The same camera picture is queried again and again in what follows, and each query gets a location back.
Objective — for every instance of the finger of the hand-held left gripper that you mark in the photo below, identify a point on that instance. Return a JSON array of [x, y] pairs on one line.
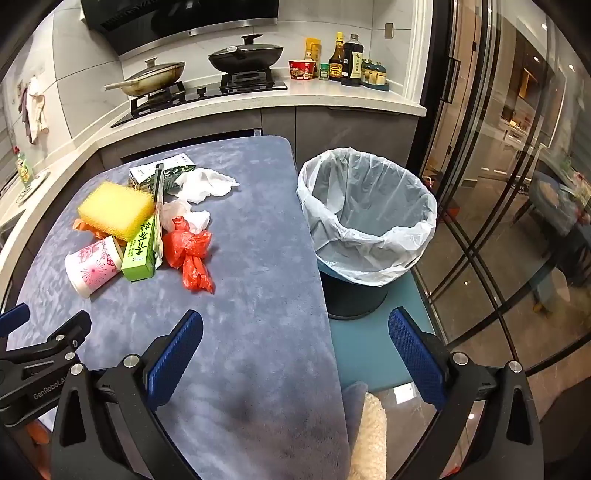
[[60, 337], [14, 318]]

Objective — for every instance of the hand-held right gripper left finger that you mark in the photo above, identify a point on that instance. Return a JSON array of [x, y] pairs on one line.
[[175, 353]]

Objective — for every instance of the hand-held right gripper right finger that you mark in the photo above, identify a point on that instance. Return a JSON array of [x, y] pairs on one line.
[[415, 355]]

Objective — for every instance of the pink patterned paper cup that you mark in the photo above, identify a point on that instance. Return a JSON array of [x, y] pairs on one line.
[[92, 267]]

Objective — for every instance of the green carton box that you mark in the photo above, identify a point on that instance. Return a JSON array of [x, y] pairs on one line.
[[138, 256]]

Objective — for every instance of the red plastic bag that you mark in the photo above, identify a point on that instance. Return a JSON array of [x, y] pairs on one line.
[[184, 249]]

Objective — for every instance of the orange plastic bag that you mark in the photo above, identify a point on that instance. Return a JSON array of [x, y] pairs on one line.
[[90, 228]]

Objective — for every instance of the yellow sponge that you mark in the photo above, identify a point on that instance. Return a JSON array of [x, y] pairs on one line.
[[115, 207]]

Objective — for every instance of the white plastic bag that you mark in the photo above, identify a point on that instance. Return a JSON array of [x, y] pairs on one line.
[[178, 210]]

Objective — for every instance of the trash bin with white liner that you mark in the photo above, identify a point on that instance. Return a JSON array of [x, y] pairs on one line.
[[369, 217]]

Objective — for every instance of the white tissue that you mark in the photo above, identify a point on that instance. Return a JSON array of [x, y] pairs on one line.
[[203, 184]]

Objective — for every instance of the green and white snack packet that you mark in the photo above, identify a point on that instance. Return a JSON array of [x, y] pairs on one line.
[[143, 177]]

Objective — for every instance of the teal stool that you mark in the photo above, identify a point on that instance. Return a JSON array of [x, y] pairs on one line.
[[369, 341]]

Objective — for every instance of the kitchen sink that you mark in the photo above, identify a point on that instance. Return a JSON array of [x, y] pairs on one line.
[[7, 228]]

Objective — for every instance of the blue-grey plush blanket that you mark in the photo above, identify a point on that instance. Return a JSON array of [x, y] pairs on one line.
[[240, 286]]

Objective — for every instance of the cream fleece cloth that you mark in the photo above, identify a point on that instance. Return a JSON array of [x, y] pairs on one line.
[[369, 438]]

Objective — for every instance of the white plate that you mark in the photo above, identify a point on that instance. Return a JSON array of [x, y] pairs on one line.
[[34, 187]]

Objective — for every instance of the green dish soap bottle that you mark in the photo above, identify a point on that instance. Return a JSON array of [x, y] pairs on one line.
[[21, 168]]

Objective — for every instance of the glass sliding door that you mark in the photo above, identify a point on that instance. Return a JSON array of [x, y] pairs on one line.
[[503, 184]]

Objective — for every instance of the hanging kitchen towels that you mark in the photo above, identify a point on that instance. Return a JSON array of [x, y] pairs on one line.
[[34, 110]]

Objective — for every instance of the grey kitchen cabinet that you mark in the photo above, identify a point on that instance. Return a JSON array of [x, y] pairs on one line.
[[351, 134]]

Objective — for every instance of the black gas stove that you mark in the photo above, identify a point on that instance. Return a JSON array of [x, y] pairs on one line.
[[207, 90]]

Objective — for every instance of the beige wok with lid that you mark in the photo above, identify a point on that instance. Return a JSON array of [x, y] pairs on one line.
[[152, 76]]

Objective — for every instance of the spice jar set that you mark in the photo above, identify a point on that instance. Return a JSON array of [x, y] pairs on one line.
[[375, 76]]

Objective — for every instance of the small green-lid jar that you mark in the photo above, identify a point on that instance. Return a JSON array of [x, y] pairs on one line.
[[325, 73]]

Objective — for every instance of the dark soy sauce bottle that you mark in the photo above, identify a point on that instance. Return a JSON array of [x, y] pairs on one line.
[[353, 64]]

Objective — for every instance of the yellow-cap sauce bottle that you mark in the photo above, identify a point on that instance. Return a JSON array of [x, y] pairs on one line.
[[337, 64]]

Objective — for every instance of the black wok with lid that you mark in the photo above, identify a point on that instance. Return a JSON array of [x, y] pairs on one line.
[[244, 55]]

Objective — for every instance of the red instant noodle cup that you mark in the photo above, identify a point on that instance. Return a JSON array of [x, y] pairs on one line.
[[302, 70]]

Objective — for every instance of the yellow packet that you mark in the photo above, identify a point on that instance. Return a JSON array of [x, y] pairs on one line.
[[312, 48]]

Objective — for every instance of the black range hood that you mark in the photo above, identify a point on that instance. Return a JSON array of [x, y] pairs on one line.
[[184, 14]]

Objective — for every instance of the wall socket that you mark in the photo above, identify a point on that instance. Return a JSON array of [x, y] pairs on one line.
[[388, 30]]

